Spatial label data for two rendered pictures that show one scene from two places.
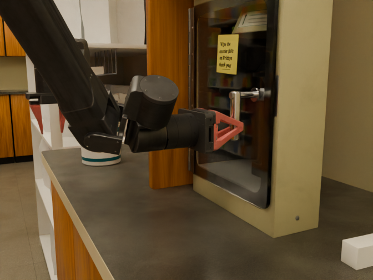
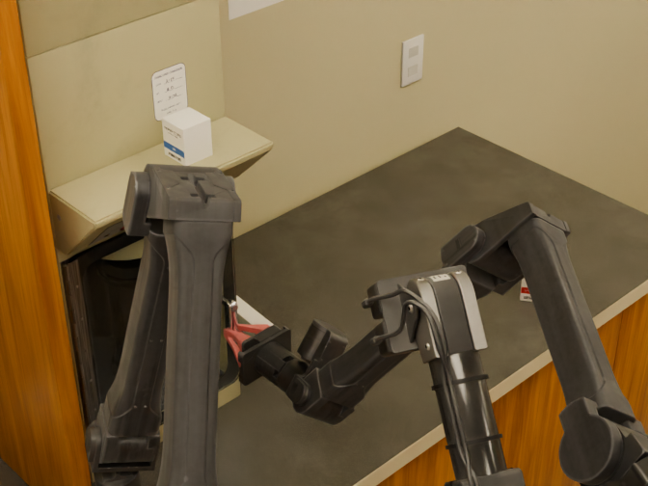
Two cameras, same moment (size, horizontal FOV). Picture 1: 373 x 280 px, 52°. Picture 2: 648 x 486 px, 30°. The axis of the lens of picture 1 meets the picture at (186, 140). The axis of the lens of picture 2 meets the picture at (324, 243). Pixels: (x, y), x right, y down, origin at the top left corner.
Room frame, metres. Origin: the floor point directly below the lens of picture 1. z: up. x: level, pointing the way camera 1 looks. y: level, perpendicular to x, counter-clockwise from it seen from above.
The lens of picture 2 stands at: (0.98, 1.47, 2.39)
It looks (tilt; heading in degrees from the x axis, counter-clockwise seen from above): 34 degrees down; 253
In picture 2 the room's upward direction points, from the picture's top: straight up
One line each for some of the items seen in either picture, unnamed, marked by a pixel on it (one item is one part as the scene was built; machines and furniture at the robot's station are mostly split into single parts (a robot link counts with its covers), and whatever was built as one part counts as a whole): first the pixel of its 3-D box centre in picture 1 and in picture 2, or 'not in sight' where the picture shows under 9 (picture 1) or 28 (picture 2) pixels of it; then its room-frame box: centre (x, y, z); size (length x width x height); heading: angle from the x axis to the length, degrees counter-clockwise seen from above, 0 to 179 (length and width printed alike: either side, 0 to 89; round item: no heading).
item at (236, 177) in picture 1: (225, 96); (161, 325); (0.79, -0.08, 1.19); 0.30 x 0.01 x 0.40; 26
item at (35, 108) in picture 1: (46, 114); not in sight; (0.91, 0.34, 1.14); 0.07 x 0.07 x 0.09; 26
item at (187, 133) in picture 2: not in sight; (187, 136); (0.73, -0.06, 1.54); 0.05 x 0.05 x 0.06; 27
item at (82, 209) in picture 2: not in sight; (167, 194); (0.77, -0.04, 1.46); 0.32 x 0.12 x 0.10; 27
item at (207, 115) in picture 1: (181, 130); (275, 363); (0.63, 0.01, 1.14); 0.10 x 0.07 x 0.07; 26
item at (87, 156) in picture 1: (100, 139); not in sight; (1.25, 0.29, 1.01); 0.13 x 0.13 x 0.15
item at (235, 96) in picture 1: (242, 114); (226, 317); (0.68, -0.10, 1.17); 0.05 x 0.03 x 0.10; 116
